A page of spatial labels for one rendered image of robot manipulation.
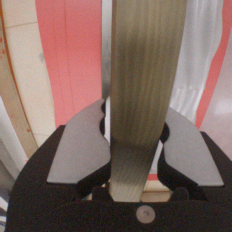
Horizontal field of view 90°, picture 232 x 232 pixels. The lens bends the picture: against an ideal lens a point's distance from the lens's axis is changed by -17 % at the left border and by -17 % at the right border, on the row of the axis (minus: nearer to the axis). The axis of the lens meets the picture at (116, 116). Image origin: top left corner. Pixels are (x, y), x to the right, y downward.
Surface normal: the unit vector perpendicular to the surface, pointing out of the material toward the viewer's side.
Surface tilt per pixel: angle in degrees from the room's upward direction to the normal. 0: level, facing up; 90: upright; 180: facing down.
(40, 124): 0
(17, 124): 90
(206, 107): 0
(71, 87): 0
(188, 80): 33
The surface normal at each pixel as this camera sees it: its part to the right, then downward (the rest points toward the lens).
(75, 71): -0.04, 0.54
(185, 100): -0.58, 0.38
